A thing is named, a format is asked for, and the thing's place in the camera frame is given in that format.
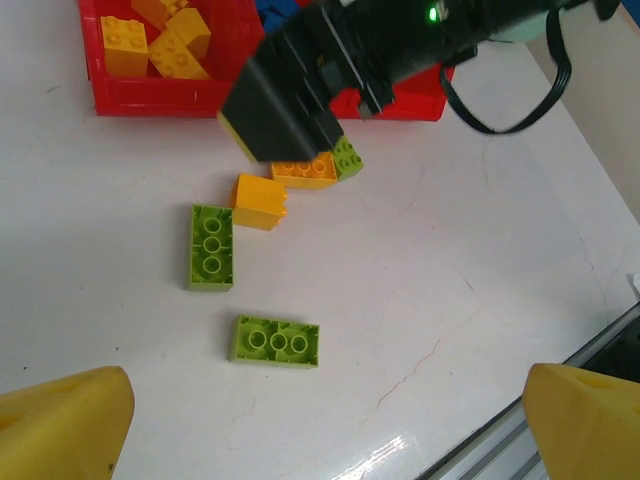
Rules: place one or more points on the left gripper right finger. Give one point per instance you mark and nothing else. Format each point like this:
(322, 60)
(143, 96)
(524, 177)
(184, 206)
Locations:
(590, 430)

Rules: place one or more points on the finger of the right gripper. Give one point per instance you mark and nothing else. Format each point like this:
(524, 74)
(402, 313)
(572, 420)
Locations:
(275, 110)

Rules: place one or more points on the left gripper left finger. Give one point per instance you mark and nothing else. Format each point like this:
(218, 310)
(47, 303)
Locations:
(55, 430)

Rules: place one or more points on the yellow lego brick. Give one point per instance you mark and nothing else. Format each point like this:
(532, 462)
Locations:
(305, 175)
(124, 45)
(172, 57)
(155, 10)
(192, 32)
(259, 201)

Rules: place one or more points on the green lego brick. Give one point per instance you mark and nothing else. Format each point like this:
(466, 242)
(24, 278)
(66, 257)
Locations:
(211, 247)
(275, 342)
(348, 159)

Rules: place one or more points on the blue lego brick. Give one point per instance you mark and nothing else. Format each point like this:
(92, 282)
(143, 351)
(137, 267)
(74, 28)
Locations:
(272, 20)

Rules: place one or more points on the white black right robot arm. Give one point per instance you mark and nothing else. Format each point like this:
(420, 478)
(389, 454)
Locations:
(520, 32)

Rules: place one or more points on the aluminium table frame rail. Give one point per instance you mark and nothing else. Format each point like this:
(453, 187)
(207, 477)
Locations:
(525, 435)

